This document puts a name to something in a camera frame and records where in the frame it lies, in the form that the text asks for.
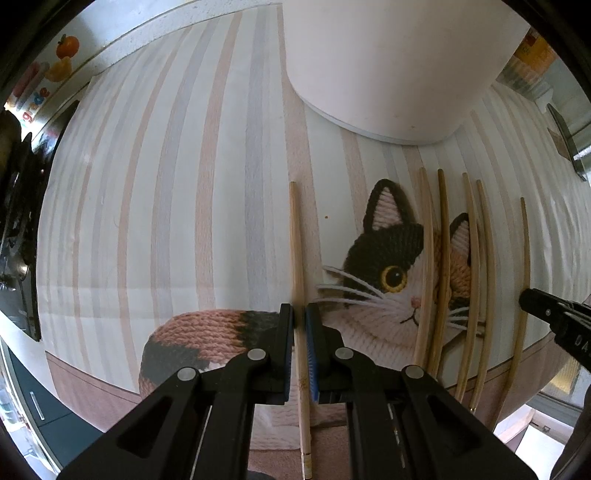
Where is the dark wooden chopstick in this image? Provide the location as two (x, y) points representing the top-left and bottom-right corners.
(455, 172), (480, 403)

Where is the wooden chopstick right group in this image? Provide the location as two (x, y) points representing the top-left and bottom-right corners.
(470, 179), (497, 414)

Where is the wooden chopstick on cat face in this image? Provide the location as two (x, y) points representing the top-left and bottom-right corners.
(428, 169), (451, 378)

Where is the striped cat placemat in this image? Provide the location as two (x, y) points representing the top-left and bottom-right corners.
(36, 1), (590, 431)

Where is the white utensil holder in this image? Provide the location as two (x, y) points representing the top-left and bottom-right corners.
(283, 0), (529, 145)

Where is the black gas stove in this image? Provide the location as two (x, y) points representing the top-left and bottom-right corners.
(1, 100), (79, 341)

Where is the fruit printed sticker strip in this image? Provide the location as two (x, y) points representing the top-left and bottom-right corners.
(4, 32), (82, 126)

